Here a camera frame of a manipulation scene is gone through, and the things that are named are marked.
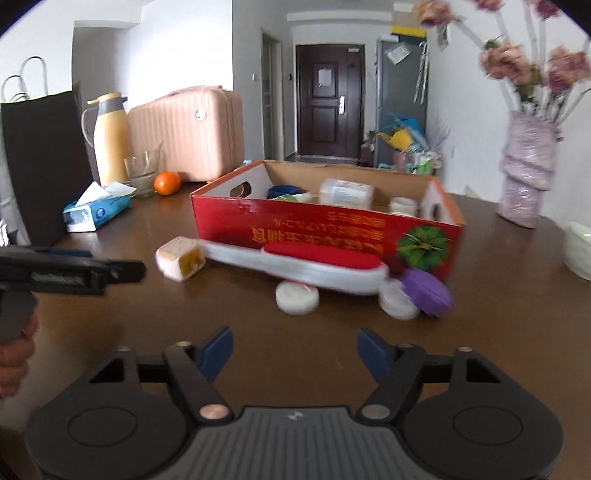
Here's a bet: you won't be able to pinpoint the green spray bottle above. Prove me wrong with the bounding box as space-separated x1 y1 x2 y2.
274 192 314 203

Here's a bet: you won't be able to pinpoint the person left hand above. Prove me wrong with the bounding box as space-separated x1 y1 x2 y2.
0 313 39 398

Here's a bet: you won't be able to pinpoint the blue tissue pack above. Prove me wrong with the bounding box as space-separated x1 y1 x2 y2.
62 181 136 233

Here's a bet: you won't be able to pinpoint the white round container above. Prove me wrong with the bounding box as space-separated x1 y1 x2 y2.
379 279 420 321

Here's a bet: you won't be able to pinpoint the purple lid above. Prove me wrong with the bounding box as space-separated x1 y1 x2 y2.
400 268 453 317

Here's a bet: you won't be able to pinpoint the white yellow square box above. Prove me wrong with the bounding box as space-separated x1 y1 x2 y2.
155 236 205 282

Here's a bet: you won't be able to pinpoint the clear drinking glass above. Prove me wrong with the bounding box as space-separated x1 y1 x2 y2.
124 150 160 198

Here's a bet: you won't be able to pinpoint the black paper bag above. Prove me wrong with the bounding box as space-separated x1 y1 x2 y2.
1 90 93 246

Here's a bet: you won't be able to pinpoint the orange fruit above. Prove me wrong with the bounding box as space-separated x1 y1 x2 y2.
153 171 181 196

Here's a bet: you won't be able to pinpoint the small white round lid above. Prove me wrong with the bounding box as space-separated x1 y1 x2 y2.
276 281 320 316

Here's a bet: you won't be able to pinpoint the yellow thermos flask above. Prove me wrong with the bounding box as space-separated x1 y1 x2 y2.
81 92 131 187

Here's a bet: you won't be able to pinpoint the red cardboard box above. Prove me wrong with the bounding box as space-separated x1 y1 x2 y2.
190 160 466 280

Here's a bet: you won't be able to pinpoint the white tape roll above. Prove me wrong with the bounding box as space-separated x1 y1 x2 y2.
389 197 419 217

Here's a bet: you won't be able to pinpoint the pink suitcase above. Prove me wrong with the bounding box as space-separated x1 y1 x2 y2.
127 86 245 182

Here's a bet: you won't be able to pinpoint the white plastic jar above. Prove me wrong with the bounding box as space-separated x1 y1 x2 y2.
318 178 374 210

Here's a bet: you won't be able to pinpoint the cluttered floor rack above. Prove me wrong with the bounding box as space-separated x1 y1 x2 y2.
358 113 444 176

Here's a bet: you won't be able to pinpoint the pink ceramic vase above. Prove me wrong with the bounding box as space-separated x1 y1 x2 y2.
497 112 558 229

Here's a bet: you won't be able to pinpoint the dark brown door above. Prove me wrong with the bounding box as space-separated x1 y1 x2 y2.
295 44 365 160

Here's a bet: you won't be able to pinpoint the grey refrigerator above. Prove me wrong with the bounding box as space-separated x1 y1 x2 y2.
373 38 430 169

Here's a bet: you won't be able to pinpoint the dried pink flowers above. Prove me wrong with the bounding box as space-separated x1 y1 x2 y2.
412 1 590 126

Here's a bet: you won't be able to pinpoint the yellow box on fridge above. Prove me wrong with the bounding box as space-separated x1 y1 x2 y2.
391 25 427 39

